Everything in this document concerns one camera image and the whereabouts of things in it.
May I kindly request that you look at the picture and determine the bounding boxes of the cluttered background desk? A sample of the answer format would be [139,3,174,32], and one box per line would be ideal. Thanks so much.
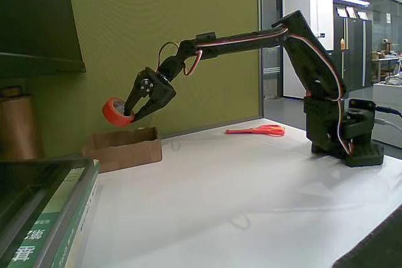
[372,38,402,87]

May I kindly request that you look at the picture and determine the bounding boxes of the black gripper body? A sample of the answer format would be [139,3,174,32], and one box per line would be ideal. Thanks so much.
[133,67,177,115]

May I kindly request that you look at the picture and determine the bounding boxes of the grey cable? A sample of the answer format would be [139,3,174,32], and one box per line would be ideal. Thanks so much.
[375,119,402,131]

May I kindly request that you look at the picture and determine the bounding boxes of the brown paper roll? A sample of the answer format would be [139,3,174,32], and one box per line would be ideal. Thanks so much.
[0,87,45,159]

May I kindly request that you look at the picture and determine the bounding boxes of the green spined book white pages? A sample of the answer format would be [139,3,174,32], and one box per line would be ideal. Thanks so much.
[34,159,103,268]

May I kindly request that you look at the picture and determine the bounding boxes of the red tape roll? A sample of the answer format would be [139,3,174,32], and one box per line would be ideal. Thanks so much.
[102,97,136,127]

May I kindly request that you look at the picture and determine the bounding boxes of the orange scissors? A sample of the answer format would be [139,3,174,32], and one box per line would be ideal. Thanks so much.
[225,125,286,137]

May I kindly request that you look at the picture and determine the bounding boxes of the dark green metal shelf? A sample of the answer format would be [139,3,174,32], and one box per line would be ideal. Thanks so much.
[0,0,87,77]

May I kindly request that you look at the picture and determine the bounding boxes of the brown cardboard box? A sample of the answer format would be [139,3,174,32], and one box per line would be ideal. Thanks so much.
[82,126,163,174]

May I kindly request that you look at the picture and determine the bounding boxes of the black cable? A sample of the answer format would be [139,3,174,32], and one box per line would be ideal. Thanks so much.
[375,104,402,117]

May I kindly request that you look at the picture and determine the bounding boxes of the green book with white characters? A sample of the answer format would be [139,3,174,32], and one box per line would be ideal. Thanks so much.
[4,166,87,265]

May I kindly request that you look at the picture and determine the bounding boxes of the olive green partition panel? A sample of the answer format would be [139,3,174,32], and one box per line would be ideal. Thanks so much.
[26,0,264,159]

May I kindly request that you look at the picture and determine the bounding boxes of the glass door with metal frame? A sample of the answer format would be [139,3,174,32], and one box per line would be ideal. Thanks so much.
[259,0,283,101]

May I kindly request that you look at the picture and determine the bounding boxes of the green books stack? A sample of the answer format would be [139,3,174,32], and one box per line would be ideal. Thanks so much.
[0,157,95,250]

